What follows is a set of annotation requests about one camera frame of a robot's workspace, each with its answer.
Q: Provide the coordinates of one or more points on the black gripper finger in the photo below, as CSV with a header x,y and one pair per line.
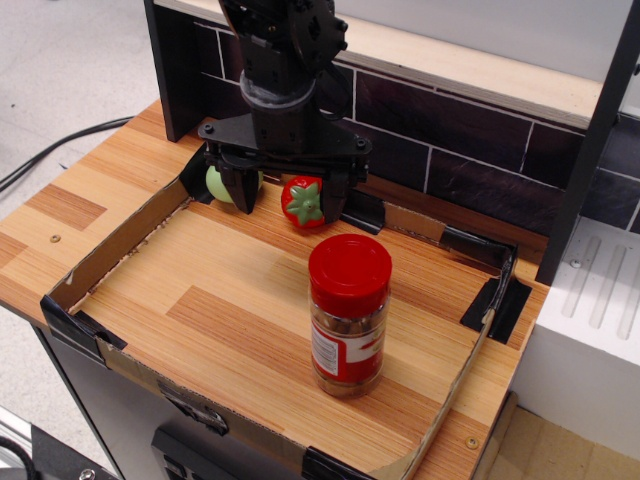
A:
x,y
242,186
335,191

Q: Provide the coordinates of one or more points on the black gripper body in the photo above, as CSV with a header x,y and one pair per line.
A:
x,y
301,143

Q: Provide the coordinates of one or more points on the red-lidded basil bottle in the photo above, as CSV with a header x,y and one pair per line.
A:
x,y
349,294

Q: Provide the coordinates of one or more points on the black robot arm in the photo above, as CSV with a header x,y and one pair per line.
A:
x,y
285,47

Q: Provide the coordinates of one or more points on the cardboard fence with black tape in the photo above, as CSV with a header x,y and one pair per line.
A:
x,y
185,334

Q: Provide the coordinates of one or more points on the light green ball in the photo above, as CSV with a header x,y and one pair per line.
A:
x,y
218,189

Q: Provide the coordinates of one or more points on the red tomato-shaped shaker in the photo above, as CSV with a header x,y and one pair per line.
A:
x,y
301,202

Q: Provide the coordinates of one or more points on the wooden shelf with black posts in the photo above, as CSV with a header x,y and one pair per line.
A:
x,y
498,138

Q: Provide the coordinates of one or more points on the white sink drainboard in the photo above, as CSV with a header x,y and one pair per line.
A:
x,y
580,369

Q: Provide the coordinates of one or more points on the black equipment at bottom left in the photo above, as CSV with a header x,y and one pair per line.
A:
x,y
28,452

